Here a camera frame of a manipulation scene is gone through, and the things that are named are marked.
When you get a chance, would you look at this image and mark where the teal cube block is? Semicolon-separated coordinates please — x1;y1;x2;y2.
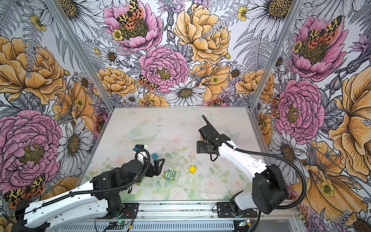
151;153;158;160

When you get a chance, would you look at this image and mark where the green owl toy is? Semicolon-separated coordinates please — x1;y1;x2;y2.
163;170;176;181

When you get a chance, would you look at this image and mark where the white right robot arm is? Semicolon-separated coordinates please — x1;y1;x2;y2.
197;115;288;217

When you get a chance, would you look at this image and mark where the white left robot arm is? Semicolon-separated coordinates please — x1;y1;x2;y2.
11;159;165;232

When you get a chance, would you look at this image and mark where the green rectangular block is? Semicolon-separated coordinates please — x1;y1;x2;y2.
136;179;143;186

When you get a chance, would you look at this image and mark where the yellow cube block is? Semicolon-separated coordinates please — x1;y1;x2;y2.
189;166;197;175

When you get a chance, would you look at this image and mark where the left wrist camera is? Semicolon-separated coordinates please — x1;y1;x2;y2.
133;145;148;152

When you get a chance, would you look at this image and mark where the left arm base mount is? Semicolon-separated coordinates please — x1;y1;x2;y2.
111;203;139;219

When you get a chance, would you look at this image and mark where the aluminium rail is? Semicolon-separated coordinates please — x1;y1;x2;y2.
54;199;299;221

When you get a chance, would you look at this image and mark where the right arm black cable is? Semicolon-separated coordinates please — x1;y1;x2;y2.
221;134;307;232

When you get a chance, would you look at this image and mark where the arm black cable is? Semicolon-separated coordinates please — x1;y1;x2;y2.
221;134;307;232
21;147;152;215

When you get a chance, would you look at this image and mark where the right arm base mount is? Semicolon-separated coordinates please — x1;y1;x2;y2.
213;202;258;218

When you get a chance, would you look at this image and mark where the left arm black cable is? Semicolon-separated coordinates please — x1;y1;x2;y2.
21;147;152;215

